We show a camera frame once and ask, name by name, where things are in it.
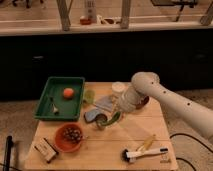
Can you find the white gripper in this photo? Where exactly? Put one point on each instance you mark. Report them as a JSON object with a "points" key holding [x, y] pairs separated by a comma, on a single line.
{"points": [[128, 100]]}

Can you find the green pepper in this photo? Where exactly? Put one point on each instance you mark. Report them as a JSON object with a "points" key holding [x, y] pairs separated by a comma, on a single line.
{"points": [[115, 117]]}

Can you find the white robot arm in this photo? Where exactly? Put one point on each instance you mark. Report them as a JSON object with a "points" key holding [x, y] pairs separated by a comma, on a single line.
{"points": [[144, 84]]}

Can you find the white cup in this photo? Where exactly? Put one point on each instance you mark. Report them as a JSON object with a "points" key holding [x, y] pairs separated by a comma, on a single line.
{"points": [[118, 88]]}

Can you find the metal cup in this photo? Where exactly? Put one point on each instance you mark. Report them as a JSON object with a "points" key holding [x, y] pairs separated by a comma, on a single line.
{"points": [[100, 119]]}

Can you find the light green cup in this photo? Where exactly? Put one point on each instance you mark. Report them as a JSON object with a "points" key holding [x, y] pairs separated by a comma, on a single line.
{"points": [[88, 96]]}

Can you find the dark red bowl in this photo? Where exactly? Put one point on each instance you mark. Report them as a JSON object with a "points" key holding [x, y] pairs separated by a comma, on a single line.
{"points": [[142, 103]]}

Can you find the grey cloth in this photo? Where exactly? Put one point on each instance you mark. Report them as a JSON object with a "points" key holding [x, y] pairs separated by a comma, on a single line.
{"points": [[106, 103]]}

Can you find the yellow banana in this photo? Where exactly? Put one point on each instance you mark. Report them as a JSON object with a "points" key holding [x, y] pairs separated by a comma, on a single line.
{"points": [[147, 143]]}

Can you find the black white dish brush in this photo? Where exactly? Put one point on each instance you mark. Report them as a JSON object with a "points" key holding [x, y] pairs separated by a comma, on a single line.
{"points": [[131, 156]]}

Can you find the orange ball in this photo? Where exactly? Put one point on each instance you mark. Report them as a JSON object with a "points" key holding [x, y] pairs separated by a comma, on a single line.
{"points": [[68, 93]]}

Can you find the green plastic tray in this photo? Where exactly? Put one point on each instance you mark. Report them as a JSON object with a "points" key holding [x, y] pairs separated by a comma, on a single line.
{"points": [[69, 109]]}

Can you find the orange bowl with nuts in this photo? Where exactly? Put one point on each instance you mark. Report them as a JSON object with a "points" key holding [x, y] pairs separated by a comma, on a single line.
{"points": [[68, 138]]}

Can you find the small metal utensil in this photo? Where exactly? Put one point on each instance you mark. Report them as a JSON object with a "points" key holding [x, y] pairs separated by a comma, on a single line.
{"points": [[55, 109]]}

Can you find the red white bottle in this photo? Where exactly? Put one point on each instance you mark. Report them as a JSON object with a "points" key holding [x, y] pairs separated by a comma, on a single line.
{"points": [[90, 15]]}

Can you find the small cardboard box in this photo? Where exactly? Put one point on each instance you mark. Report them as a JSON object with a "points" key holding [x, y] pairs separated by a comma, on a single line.
{"points": [[44, 147]]}

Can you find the black stand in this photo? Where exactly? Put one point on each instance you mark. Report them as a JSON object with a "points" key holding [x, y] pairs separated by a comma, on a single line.
{"points": [[7, 155]]}

